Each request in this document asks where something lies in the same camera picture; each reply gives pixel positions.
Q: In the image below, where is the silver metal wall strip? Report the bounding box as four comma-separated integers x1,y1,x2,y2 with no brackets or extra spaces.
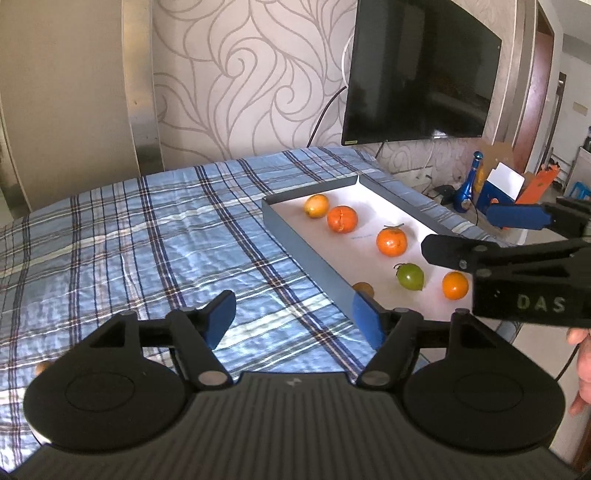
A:
121,0,165,177

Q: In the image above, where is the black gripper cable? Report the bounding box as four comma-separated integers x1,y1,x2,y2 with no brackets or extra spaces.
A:
553,340,580,384

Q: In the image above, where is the person's right hand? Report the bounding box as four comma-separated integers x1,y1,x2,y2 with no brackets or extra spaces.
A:
566,328,591,417

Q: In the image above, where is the tangerine with green stem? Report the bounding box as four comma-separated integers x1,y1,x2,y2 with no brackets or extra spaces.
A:
376,223,408,258

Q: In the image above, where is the cracked orange tangerine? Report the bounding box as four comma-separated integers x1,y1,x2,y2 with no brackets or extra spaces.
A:
327,205,359,234

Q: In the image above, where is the green round fruit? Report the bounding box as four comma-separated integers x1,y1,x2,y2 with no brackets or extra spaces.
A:
393,262,425,292

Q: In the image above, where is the blue glass bottle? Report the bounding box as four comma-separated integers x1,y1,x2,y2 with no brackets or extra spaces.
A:
453,151,484,213

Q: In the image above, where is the small yellow-orange citrus fruit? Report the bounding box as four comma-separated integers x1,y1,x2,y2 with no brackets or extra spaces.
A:
303,194,330,219

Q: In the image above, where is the black television cable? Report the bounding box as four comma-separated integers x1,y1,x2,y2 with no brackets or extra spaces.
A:
307,84,349,148

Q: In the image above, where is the brown cardboard box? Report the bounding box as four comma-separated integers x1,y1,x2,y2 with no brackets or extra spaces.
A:
475,141,538,195

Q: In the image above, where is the small round orange fruit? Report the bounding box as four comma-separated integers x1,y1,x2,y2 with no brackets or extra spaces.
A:
442,271,470,301

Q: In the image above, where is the blue and white box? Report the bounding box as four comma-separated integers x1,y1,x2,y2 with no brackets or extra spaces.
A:
476,162,527,232

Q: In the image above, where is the orange plastic item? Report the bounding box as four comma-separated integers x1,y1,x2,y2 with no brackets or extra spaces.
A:
513,165,561,206

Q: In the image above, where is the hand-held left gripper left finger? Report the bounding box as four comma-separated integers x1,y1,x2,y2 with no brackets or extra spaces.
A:
88,290,238,387

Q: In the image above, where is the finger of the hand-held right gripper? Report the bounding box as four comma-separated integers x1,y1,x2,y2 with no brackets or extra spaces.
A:
486,198,591,239
420,233,591,278

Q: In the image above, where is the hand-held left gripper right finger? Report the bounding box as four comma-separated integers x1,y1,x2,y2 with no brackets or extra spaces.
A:
351,291,504,387

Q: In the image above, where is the grey box with white inside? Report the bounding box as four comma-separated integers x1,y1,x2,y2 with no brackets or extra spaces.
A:
261,174,482,324

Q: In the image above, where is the blue plaid blanket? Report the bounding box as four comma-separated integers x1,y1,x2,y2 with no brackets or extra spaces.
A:
0,146,522,468

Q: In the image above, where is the black flat television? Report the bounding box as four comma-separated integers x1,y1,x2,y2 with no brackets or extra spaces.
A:
341,0,503,147

